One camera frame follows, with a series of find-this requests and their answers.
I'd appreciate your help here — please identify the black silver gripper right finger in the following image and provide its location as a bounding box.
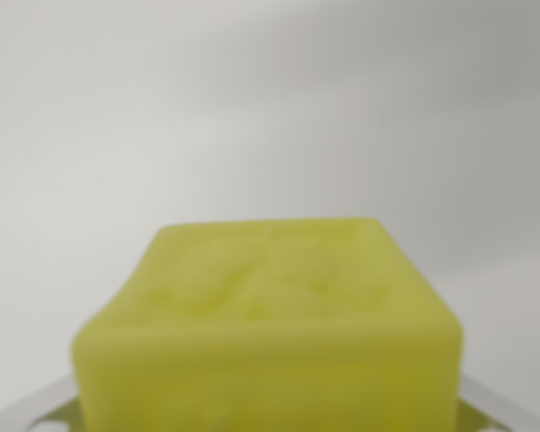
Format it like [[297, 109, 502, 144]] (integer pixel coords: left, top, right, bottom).
[[454, 375, 521, 432]]

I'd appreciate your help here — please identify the black silver gripper left finger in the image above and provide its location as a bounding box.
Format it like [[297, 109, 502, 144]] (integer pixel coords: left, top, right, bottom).
[[0, 375, 86, 432]]

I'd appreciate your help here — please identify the yellow cube with embossed faces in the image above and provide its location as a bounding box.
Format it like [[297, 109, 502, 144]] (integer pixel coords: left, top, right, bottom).
[[70, 217, 464, 432]]

